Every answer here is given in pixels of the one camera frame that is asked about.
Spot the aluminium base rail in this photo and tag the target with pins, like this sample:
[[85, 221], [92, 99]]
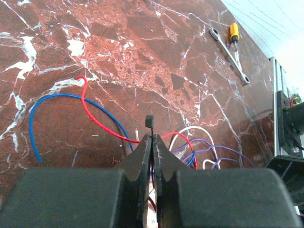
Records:
[[281, 85]]

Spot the right black mount plate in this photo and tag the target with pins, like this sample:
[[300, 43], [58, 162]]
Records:
[[290, 124]]

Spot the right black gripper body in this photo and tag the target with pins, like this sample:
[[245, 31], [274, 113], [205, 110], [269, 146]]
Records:
[[291, 171]]

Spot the yellow handled tool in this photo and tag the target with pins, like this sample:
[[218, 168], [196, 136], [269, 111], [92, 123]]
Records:
[[234, 33]]

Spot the silver wrench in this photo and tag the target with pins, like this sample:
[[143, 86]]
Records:
[[214, 33]]

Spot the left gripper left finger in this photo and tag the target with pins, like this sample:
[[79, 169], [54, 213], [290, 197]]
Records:
[[83, 198]]

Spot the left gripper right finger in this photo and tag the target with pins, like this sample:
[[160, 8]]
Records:
[[228, 198]]

